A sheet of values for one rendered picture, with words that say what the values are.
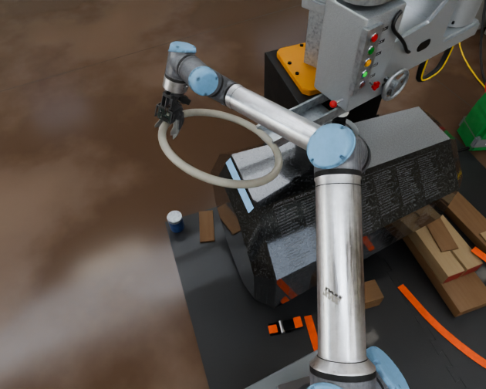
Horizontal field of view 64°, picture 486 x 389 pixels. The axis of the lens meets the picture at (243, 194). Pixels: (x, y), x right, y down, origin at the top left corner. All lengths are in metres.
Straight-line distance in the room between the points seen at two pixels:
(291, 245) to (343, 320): 0.94
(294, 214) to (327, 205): 0.88
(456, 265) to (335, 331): 1.76
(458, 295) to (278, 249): 1.24
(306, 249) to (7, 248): 2.10
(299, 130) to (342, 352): 0.62
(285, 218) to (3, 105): 3.15
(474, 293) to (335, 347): 1.83
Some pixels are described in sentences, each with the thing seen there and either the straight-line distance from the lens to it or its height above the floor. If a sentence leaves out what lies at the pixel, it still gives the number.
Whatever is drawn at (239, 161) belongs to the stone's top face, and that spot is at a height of 0.87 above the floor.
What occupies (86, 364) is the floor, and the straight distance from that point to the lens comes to 2.56.
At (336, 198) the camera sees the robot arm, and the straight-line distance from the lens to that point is 0.94.
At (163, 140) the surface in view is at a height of 1.33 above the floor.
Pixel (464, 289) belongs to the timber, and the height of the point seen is 0.10.
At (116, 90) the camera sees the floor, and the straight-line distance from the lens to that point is 3.99.
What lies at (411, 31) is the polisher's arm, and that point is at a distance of 1.84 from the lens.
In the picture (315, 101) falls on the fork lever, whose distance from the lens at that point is 1.84.
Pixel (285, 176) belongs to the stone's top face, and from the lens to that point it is 1.88.
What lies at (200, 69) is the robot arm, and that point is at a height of 1.56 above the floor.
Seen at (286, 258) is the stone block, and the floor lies 0.68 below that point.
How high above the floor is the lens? 2.31
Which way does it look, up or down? 53 degrees down
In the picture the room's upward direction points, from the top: 3 degrees counter-clockwise
